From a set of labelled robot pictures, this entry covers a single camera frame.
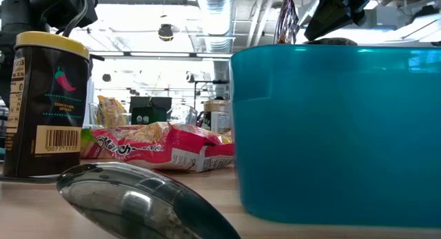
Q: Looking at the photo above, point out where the dark green spice tin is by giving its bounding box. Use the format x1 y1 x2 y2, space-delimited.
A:
130 106 169 125

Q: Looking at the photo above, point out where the black lid pepper shaker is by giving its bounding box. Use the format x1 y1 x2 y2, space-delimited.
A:
305 37 358 46

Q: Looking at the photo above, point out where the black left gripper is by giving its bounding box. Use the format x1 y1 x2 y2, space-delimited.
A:
0 0 99 35

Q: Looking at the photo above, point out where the yellow lid spice can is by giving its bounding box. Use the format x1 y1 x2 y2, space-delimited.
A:
1 30 91 180

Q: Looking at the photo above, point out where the small foil sauce packet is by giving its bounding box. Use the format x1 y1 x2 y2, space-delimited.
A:
274 0 300 45

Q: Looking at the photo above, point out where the black shiny metal spoon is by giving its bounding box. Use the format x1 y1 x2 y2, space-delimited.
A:
56 162 242 239

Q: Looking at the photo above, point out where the red ramen noodle packet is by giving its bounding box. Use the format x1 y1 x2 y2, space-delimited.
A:
81 121 236 174

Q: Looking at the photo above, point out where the small beige cup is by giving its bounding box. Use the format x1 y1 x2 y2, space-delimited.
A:
203 99 232 134

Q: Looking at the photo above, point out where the black pendant ceiling speaker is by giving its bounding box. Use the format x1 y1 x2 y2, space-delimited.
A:
157 23 175 43

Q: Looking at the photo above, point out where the silver ventilation duct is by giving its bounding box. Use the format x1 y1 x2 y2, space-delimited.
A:
196 0 238 54

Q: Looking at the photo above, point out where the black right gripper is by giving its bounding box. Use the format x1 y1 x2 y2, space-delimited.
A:
303 0 375 42

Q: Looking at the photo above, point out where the yellow ramen noodle packet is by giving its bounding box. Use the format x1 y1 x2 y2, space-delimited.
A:
96 95 128 128

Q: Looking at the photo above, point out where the black metal stand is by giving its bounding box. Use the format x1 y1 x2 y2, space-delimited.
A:
193 79 230 111

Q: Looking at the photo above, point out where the large teal blue bin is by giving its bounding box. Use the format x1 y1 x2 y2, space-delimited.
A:
229 44 441 229

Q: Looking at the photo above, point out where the black background monitor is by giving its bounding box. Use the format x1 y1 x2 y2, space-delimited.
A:
129 96 173 113

